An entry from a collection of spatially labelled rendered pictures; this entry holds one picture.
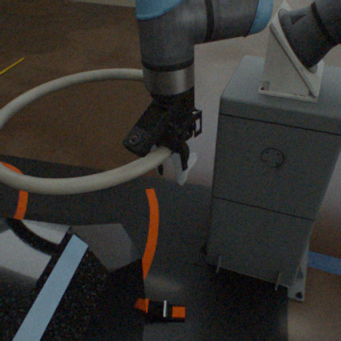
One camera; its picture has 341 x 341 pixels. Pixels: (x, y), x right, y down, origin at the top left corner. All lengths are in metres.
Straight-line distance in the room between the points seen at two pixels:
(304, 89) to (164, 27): 0.72
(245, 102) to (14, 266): 0.81
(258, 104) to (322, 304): 0.94
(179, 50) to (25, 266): 0.46
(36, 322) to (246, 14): 0.59
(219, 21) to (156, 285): 1.26
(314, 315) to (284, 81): 0.97
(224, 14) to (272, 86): 0.64
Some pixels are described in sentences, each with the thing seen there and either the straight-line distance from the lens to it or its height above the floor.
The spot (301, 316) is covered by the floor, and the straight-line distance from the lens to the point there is 1.68.
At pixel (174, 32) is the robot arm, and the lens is 0.59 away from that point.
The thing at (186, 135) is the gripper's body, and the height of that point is 1.00.
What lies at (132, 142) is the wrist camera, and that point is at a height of 1.03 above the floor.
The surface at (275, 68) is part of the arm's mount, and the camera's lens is 1.20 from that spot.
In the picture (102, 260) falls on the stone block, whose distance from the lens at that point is 0.79.
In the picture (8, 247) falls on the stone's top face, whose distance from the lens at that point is 0.76.
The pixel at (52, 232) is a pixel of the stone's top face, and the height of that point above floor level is 0.85.
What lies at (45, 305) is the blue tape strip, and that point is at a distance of 0.69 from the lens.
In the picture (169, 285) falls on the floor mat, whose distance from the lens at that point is 1.65.
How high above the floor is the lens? 1.38
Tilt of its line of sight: 38 degrees down
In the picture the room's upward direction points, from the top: straight up
